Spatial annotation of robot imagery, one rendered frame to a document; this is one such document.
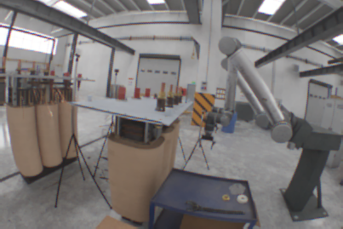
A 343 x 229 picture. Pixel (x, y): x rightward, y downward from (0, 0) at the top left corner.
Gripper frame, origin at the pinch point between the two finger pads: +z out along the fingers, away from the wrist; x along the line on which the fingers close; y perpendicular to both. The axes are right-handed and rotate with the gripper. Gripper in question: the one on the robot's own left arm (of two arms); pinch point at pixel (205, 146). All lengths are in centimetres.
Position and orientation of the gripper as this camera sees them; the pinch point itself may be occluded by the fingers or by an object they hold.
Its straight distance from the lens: 164.7
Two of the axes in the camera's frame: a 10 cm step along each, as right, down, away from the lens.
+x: -9.3, -1.4, 3.4
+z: -1.2, 9.9, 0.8
